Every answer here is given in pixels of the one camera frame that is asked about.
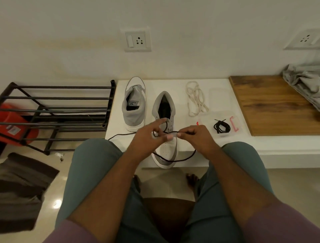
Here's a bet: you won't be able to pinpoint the grey and white sneaker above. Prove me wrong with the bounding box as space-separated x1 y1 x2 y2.
151 91 179 170

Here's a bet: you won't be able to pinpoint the person's left hand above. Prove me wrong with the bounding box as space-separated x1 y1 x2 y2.
128 118 181 161

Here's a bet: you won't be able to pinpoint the purple left sleeve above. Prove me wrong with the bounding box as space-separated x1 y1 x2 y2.
42 219 101 243

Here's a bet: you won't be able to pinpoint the coiled black shoelace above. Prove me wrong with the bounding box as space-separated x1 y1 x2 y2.
213 119 231 134

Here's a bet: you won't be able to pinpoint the white wall socket plate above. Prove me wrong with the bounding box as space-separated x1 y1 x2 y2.
283 30 320 50

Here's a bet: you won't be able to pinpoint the pink plastic clip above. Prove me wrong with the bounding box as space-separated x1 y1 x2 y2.
229 116 240 132

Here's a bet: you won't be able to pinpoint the clear plastic bag with lace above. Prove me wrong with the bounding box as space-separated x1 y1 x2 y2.
212 115 243 135

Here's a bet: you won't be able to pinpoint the brown wooden board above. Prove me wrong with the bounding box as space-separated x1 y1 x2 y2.
229 75 320 137

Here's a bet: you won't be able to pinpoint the person's foot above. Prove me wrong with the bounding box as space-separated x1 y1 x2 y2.
186 174 201 199
132 175 142 194

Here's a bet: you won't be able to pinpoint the white wall socket with switch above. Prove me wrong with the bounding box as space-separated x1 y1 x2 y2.
124 30 152 52

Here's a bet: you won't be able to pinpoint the person's right foot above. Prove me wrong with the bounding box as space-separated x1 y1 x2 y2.
186 174 201 199

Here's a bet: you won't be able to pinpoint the long black shoelace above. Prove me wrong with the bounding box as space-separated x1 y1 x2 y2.
107 122 197 162

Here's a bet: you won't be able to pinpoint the white shoelace bundle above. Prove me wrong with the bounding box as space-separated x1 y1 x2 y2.
185 81 210 118

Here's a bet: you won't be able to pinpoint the purple sleeve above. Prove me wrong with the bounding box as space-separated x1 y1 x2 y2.
42 219 101 243
242 202 320 243

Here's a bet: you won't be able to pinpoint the purple right sleeve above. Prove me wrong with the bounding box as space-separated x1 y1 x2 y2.
242 202 320 243

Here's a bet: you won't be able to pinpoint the red plastic tub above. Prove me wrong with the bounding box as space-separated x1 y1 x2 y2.
0 103 39 149

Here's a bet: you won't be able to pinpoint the grey sneaker with printed insole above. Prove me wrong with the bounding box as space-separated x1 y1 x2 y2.
124 76 147 133

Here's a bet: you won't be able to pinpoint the brown stool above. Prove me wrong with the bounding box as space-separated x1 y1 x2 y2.
143 197 196 243

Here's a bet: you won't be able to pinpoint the brown striped floor mat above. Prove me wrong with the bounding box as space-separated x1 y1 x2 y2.
0 152 60 235

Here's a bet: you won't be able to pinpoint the crumpled grey cloth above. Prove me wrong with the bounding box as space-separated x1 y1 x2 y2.
282 63 320 112

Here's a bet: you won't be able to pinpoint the empty clear plastic bag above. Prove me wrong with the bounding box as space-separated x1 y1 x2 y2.
209 88 234 112

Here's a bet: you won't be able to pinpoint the person's right forearm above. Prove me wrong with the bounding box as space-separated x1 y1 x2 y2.
197 146 278 233

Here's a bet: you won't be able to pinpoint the person's right hand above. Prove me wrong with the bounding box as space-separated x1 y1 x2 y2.
177 125 221 161

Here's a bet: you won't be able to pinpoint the black metal shoe rack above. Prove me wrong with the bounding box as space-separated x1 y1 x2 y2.
0 80 117 156

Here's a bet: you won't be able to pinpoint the person's left forearm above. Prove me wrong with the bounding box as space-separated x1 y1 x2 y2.
66 148 157 236

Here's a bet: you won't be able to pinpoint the teal trousers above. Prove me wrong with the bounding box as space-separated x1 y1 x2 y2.
55 138 276 243

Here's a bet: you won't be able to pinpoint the person's left foot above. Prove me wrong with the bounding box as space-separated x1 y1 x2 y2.
132 175 142 194

